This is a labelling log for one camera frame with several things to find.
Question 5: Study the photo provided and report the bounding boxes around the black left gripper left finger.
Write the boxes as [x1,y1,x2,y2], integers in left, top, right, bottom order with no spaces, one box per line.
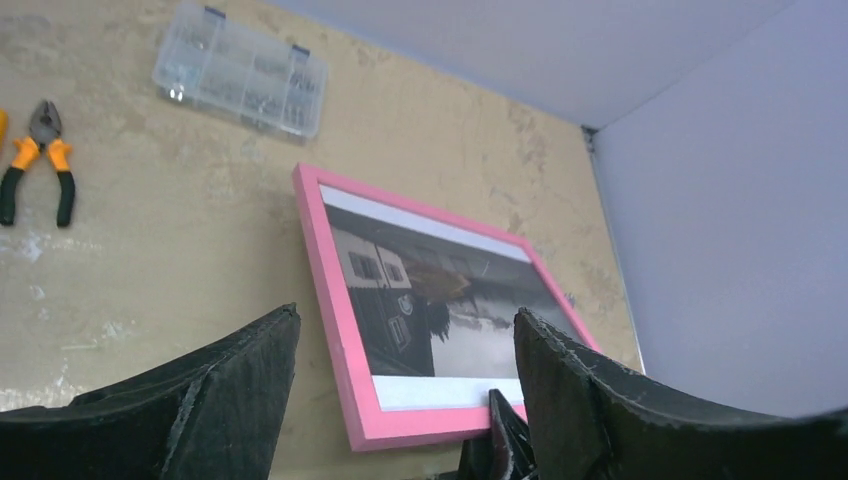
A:
[1,304,301,479]

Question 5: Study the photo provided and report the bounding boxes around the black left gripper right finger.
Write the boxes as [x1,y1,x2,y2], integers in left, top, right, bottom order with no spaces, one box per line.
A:
[514,308,847,479]

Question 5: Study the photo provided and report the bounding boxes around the orange handled screwdriver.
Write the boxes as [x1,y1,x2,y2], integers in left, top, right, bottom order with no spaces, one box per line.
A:
[0,109,9,147]

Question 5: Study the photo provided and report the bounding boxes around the clear plastic screw organizer box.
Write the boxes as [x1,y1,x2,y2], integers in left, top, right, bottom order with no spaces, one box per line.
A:
[152,1,328,139]

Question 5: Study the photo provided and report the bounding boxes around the orange black pliers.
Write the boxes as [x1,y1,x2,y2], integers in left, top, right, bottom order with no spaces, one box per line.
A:
[0,99,77,229]

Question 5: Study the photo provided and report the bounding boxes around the pink photo frame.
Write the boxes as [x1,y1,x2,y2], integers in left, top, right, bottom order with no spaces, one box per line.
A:
[292,163,597,451]

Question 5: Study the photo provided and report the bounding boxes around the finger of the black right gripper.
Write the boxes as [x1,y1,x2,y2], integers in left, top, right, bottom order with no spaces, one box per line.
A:
[457,389,538,480]

